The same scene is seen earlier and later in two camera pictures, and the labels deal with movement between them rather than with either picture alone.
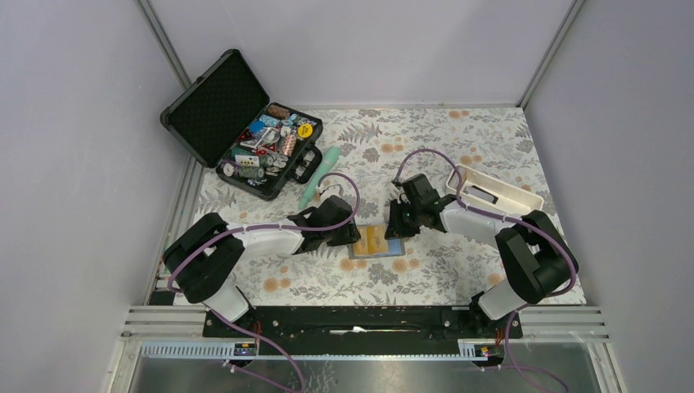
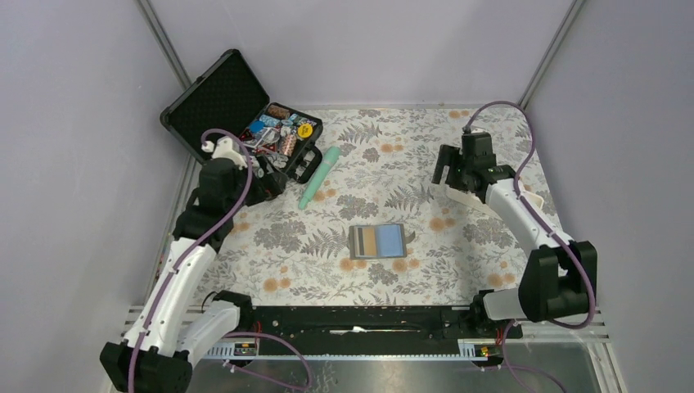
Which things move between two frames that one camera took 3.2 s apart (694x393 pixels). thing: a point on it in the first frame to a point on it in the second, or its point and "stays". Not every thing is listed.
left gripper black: (350, 235) to (267, 187)
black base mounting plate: (362, 332) stays
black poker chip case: (223, 119) stays
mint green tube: (323, 169) stays
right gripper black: (395, 228) to (448, 155)
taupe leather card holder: (373, 243) stays
